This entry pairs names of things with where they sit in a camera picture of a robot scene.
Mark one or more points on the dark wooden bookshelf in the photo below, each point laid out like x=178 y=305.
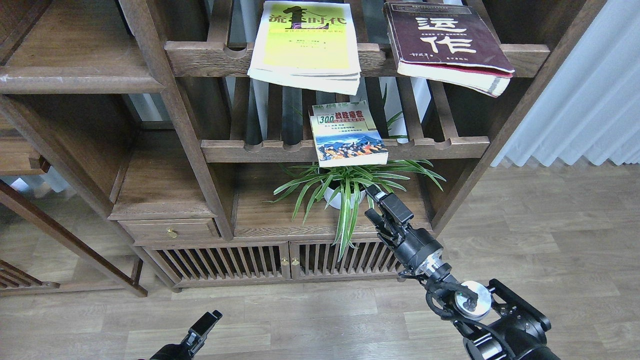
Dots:
x=143 y=106

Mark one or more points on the colourful mountain cover book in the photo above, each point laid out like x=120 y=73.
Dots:
x=345 y=134

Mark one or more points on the yellow green cover book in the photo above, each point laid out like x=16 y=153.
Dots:
x=307 y=45

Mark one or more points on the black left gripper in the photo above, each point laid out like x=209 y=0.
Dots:
x=194 y=340

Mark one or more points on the white plant pot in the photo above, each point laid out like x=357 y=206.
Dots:
x=333 y=197

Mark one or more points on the dark maroon cover book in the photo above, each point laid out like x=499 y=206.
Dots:
x=446 y=43

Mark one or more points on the white pleated curtain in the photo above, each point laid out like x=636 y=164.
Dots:
x=591 y=108

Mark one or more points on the green spider plant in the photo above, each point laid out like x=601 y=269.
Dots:
x=309 y=182

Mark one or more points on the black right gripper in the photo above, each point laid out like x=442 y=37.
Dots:
x=415 y=249

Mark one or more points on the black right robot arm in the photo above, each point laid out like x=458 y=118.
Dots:
x=495 y=322

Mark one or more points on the brass drawer knob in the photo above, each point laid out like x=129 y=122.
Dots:
x=171 y=233

